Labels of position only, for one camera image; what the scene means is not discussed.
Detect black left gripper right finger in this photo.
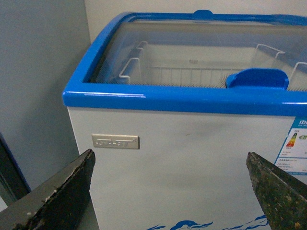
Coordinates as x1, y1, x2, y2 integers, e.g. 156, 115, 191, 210
246, 152, 307, 230

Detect white chest freezer blue rim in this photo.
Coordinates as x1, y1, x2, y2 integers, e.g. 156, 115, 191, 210
62, 12, 307, 230

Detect blue rear lid handle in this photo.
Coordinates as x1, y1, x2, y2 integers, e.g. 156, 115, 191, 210
191, 10, 213, 20

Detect blue lid handle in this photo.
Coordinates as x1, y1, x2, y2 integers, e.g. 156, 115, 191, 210
225, 68, 289, 90
191, 10, 213, 20

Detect white wire basket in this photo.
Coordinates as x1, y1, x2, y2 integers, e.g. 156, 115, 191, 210
117, 41, 307, 91

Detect silver brand nameplate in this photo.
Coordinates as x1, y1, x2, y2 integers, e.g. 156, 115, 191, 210
92, 134, 140, 150

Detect glass sliding freezer lid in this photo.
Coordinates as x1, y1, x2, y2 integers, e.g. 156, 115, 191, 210
90, 20, 307, 91

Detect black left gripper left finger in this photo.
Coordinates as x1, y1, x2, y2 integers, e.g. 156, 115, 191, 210
0, 149, 95, 230

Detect China energy label sticker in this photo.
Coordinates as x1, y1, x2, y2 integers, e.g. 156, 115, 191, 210
274, 117, 307, 176

